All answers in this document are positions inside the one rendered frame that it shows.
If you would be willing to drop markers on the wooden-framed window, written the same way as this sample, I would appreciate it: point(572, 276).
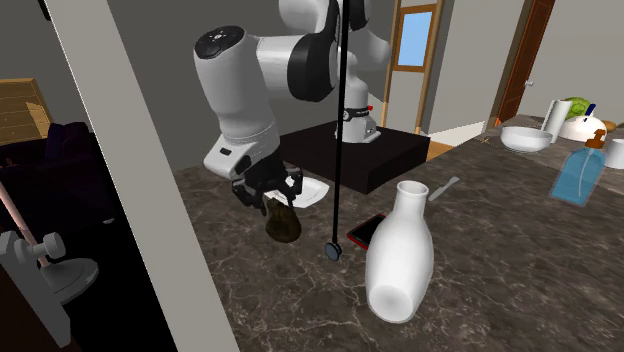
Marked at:
point(414, 39)

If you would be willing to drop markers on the dark robot stand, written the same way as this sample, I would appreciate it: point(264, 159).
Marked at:
point(375, 156)

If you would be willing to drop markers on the white bowl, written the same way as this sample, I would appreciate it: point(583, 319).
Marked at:
point(525, 139)

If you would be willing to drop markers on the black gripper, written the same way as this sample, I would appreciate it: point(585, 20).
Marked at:
point(265, 170)

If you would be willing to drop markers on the thin black pole with disc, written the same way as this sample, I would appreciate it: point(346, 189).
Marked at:
point(341, 122)

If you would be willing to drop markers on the wooden slatted cabinet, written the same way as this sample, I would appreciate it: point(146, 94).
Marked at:
point(19, 109)

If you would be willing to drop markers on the white square plate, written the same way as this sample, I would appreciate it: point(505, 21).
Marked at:
point(312, 192)

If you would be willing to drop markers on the large white vase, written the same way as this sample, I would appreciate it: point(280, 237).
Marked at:
point(400, 253)

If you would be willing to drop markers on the red-edged black phone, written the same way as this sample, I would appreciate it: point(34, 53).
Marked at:
point(363, 232)

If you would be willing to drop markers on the grey knife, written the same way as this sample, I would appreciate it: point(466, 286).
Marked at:
point(442, 189)

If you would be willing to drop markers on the grey stand with pink rod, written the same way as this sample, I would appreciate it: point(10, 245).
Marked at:
point(63, 273)

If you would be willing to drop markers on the brown bread roll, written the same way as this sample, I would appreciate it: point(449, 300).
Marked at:
point(609, 126)

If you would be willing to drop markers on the blue bottle with brown pump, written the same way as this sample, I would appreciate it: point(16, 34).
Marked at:
point(580, 173)

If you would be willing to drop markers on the brown wooden door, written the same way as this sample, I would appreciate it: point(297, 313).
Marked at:
point(524, 58)

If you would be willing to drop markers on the green lettuce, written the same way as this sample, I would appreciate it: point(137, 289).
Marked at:
point(579, 105)

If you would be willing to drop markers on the white paper towel roll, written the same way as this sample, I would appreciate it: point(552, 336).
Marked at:
point(556, 121)

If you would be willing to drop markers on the dark brown pear-shaped vase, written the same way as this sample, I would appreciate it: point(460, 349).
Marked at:
point(282, 225)

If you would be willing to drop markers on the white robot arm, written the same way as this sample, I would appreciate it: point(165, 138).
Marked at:
point(239, 92)

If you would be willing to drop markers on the dark sofa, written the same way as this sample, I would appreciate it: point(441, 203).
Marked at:
point(53, 170)

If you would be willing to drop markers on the grey slanted post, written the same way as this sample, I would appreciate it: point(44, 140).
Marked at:
point(136, 161)

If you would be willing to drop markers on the white cup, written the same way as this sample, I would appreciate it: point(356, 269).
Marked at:
point(616, 153)

